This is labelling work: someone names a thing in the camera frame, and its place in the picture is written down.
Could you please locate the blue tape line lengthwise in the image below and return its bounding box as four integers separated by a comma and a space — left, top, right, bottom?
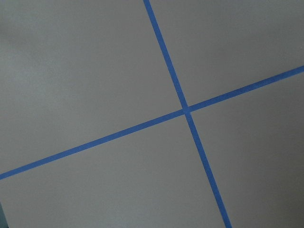
143, 0, 232, 228

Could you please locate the blue tape line crosswise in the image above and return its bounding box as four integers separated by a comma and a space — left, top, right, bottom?
0, 66, 304, 180

